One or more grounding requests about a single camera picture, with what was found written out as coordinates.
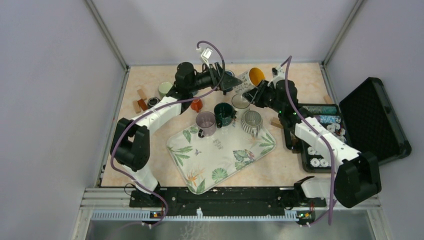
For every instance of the orange red mug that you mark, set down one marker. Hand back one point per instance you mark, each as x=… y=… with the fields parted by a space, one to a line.
x=196 y=105

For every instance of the black carrying case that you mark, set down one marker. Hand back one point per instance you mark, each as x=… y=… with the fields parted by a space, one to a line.
x=365 y=120

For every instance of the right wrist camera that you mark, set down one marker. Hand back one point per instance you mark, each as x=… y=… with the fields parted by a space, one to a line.
x=278 y=74

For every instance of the light wooden block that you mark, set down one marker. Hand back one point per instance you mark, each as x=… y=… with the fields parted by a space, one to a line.
x=276 y=123

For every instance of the black mug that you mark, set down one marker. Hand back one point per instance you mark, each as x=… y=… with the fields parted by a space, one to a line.
x=151 y=102

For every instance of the tan wooden block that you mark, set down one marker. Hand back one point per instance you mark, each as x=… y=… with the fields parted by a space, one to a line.
x=142 y=94

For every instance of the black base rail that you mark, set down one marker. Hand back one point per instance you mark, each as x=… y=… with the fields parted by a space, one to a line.
x=225 y=201

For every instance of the white floral mug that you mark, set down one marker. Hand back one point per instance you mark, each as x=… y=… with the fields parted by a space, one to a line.
x=249 y=80

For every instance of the floral leaf pattern tray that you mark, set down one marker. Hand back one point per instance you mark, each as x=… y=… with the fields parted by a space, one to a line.
x=206 y=162

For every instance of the lilac purple mug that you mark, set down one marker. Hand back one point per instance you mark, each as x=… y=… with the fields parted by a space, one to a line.
x=206 y=122

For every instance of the light green mug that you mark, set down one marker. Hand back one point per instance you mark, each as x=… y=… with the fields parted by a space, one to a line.
x=163 y=88

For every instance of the reddish brown wooden block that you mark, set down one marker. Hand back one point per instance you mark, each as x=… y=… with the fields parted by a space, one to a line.
x=142 y=104

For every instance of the navy blue mug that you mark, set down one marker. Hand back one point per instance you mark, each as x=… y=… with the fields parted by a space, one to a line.
x=229 y=72

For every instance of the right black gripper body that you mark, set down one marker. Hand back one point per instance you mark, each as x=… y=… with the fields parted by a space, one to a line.
x=271 y=102

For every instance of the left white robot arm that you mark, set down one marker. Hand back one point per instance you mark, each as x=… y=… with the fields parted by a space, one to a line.
x=130 y=148

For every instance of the grey striped mug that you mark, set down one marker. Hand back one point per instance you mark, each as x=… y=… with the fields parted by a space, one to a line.
x=252 y=122

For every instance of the dark green mug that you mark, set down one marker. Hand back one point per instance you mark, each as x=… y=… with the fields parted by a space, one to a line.
x=224 y=114

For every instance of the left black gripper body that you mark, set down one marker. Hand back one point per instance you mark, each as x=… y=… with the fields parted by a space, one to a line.
x=206 y=79

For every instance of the white black-rimmed mug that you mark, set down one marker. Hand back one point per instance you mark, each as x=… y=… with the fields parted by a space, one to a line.
x=240 y=105

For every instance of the pale wooden block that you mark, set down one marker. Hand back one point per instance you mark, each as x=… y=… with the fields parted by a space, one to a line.
x=136 y=107

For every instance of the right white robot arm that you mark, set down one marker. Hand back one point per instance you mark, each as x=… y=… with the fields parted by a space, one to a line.
x=355 y=175

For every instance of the wooden block by case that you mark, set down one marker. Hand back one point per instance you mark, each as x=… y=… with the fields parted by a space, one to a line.
x=328 y=100

